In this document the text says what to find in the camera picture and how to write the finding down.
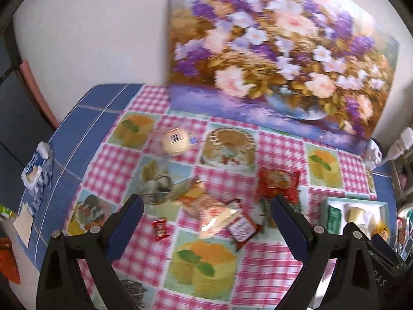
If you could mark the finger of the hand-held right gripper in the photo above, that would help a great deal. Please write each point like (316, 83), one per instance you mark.
(384, 247)

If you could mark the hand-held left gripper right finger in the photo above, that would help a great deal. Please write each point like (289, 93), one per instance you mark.
(290, 229)

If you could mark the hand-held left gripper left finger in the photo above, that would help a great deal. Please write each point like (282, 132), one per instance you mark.
(129, 222)

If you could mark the yellow snack packet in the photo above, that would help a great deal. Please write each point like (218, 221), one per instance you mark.
(382, 229)

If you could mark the green-edged clear cake packet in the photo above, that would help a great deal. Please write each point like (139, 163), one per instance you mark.
(267, 213)

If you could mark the small red candy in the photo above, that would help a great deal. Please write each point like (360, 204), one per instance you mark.
(160, 230)

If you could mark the pale yellow jelly cup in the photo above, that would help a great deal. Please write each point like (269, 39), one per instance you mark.
(355, 214)

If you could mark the green snack packet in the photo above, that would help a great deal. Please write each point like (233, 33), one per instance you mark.
(335, 221)

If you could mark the red cake packet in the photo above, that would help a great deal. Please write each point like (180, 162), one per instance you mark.
(279, 184)

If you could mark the dark red snack packet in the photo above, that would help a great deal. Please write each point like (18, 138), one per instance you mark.
(243, 229)

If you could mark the beige roll cake packet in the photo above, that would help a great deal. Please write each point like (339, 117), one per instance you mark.
(193, 197)
(214, 219)

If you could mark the steamed cake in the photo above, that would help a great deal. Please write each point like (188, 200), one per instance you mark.
(176, 140)

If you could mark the pink checked tablecloth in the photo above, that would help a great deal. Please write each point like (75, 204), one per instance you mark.
(267, 264)

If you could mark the cream paper note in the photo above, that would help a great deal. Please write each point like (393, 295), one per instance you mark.
(24, 224)

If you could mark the blue lined table cover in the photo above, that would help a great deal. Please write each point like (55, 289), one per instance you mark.
(80, 129)

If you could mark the crumpled blue white wrapper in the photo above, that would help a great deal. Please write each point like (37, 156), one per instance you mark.
(37, 171)

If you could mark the white bulb lamp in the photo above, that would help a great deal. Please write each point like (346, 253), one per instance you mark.
(401, 140)

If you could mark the orange plastic bag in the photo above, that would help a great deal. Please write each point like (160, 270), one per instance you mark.
(8, 258)

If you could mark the flower painting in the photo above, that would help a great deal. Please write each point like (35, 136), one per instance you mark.
(274, 55)

